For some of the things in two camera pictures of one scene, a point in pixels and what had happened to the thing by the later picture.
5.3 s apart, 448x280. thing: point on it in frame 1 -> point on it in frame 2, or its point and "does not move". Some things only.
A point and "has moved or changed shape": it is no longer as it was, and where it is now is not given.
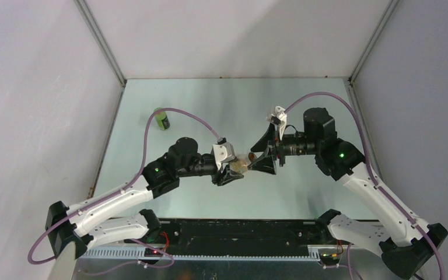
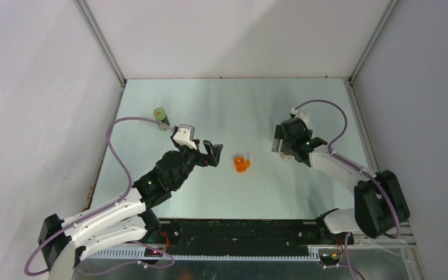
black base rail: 186,233 does not move
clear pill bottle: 240,165 has moved or changed shape
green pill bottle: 162,119 does not move
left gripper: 220,179 -> 210,158
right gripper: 271,134 -> 279,135
